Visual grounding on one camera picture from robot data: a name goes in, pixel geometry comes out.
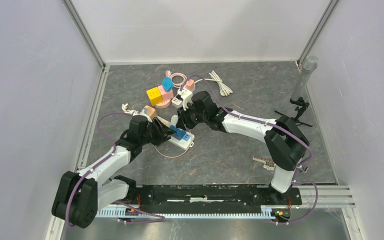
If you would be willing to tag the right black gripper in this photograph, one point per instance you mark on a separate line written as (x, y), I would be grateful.
(184, 114)

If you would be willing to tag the light blue plug adapter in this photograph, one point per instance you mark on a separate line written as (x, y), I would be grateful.
(167, 84)

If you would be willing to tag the grey microphone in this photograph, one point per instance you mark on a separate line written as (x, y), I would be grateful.
(308, 66)

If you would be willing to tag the white comb-like part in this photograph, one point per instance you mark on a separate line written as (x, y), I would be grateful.
(268, 163)

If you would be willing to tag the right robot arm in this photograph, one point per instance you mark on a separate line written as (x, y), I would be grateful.
(285, 142)

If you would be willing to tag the salmon plug on strip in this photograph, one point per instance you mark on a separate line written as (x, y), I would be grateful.
(190, 85)

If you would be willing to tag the black microphone tripod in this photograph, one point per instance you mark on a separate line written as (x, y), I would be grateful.
(301, 107)

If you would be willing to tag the blue cube socket adapter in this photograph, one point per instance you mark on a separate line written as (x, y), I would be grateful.
(179, 133)

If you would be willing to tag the white cable duct strip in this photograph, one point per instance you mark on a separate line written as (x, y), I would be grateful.
(122, 212)

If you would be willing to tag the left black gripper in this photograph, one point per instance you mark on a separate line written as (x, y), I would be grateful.
(164, 131)

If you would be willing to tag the tan cube adapter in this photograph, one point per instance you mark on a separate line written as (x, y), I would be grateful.
(149, 112)

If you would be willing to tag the large white power strip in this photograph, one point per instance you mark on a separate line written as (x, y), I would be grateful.
(187, 141)

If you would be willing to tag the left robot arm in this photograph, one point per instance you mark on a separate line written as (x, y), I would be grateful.
(80, 195)

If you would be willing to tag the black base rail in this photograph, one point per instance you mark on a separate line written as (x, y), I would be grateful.
(210, 198)

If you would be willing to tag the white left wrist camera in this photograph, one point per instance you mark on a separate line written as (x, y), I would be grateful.
(125, 108)

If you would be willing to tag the yellow cube adapter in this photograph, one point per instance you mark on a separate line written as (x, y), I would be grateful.
(154, 95)

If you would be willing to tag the pink round socket stack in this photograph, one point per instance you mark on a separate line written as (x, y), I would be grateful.
(167, 97)

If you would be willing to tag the small white power strip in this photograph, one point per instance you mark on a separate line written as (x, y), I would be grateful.
(176, 101)

